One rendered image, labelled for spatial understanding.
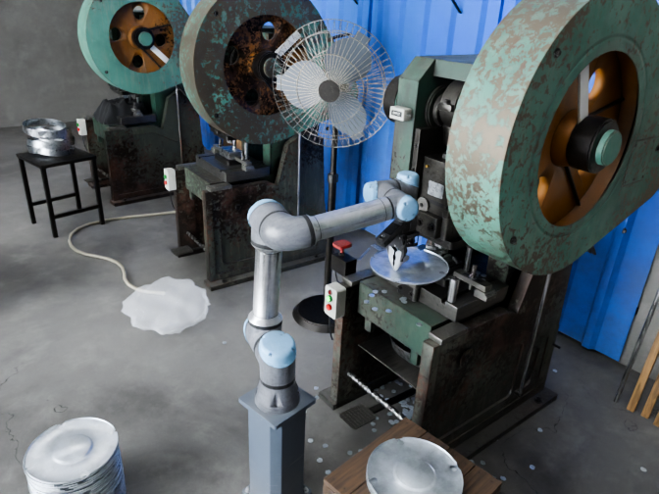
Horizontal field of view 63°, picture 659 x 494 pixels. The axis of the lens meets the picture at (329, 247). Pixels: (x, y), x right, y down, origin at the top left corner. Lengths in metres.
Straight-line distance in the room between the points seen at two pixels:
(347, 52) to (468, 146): 1.16
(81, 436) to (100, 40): 3.01
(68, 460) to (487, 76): 1.74
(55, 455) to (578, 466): 1.97
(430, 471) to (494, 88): 1.12
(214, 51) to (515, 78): 1.75
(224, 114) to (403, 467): 1.92
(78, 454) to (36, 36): 6.45
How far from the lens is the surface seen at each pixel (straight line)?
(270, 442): 1.87
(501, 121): 1.38
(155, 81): 4.59
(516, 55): 1.44
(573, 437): 2.67
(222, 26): 2.83
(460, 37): 3.43
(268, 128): 3.02
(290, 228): 1.53
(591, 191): 1.98
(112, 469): 2.10
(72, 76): 8.08
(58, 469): 2.08
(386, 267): 1.98
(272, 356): 1.69
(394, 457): 1.81
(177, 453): 2.36
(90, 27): 4.39
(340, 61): 2.53
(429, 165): 1.97
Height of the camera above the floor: 1.67
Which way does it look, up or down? 25 degrees down
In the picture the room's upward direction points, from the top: 3 degrees clockwise
